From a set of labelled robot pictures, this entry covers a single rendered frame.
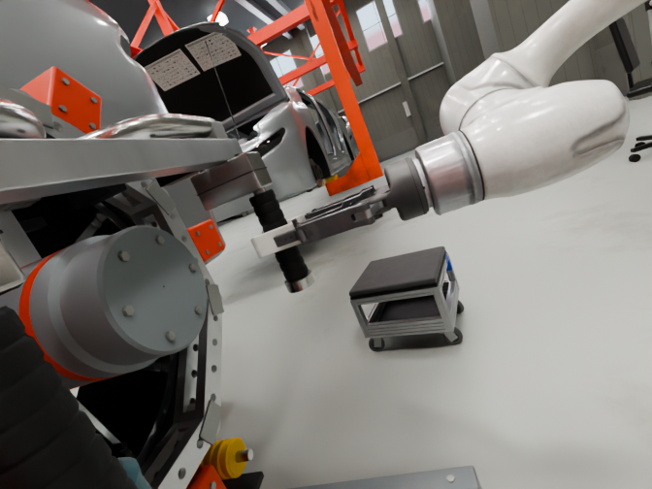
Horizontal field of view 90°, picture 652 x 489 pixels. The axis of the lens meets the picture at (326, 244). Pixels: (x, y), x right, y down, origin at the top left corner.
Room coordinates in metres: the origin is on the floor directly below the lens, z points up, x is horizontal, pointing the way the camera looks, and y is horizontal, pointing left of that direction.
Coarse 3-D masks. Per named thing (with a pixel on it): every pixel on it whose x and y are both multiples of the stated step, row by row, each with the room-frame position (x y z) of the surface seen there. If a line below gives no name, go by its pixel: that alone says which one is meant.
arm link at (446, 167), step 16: (432, 144) 0.38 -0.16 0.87; (448, 144) 0.37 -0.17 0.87; (464, 144) 0.36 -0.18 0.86; (416, 160) 0.39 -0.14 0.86; (432, 160) 0.36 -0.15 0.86; (448, 160) 0.36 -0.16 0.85; (464, 160) 0.35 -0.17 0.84; (432, 176) 0.36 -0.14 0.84; (448, 176) 0.35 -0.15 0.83; (464, 176) 0.35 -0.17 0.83; (432, 192) 0.36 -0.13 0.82; (448, 192) 0.36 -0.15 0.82; (464, 192) 0.35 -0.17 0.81; (480, 192) 0.35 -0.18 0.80; (448, 208) 0.37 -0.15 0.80
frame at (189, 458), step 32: (0, 96) 0.43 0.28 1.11; (64, 128) 0.48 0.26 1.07; (128, 192) 0.55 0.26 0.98; (160, 192) 0.59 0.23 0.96; (160, 224) 0.58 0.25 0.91; (192, 352) 0.54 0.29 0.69; (192, 384) 0.50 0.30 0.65; (192, 416) 0.45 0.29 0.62; (160, 448) 0.41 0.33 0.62; (192, 448) 0.40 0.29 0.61; (160, 480) 0.35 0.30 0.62
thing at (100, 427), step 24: (24, 216) 0.58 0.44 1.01; (48, 216) 0.58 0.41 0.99; (72, 216) 0.58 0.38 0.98; (96, 216) 0.58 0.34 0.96; (48, 240) 0.61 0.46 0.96; (72, 240) 0.54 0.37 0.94; (168, 360) 0.54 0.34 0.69; (96, 384) 0.59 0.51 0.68; (120, 384) 0.56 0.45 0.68; (144, 384) 0.53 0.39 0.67; (168, 384) 0.52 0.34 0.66; (96, 408) 0.55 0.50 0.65; (120, 408) 0.52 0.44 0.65; (144, 408) 0.50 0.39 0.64; (96, 432) 0.41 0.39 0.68; (120, 432) 0.48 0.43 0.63; (144, 432) 0.46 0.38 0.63; (120, 456) 0.42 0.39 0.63; (144, 456) 0.42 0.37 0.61
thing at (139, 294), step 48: (96, 240) 0.33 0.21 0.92; (144, 240) 0.32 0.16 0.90; (48, 288) 0.27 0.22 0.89; (96, 288) 0.26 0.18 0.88; (144, 288) 0.29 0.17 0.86; (192, 288) 0.34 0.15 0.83; (48, 336) 0.26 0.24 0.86; (96, 336) 0.26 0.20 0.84; (144, 336) 0.27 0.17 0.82; (192, 336) 0.31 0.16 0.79
